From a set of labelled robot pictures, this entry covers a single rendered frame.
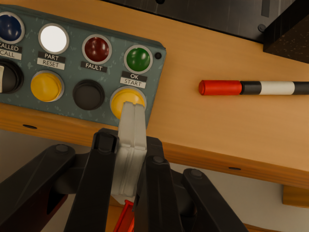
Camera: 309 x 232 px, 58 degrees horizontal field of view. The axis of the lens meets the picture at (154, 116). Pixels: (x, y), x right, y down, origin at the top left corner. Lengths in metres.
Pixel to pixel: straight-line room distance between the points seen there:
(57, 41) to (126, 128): 0.11
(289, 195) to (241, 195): 0.20
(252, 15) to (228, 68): 0.08
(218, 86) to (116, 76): 0.11
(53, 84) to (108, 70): 0.05
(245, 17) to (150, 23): 0.12
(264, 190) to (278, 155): 1.05
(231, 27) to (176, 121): 0.13
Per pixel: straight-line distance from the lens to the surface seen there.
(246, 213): 1.33
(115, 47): 0.24
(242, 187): 1.32
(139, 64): 0.24
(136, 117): 0.17
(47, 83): 0.24
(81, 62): 0.25
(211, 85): 0.29
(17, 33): 0.25
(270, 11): 0.39
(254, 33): 0.36
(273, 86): 0.32
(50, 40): 0.25
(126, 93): 0.24
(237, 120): 0.31
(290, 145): 0.34
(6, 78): 0.26
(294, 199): 1.35
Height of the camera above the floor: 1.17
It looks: 72 degrees down
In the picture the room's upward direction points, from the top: 38 degrees clockwise
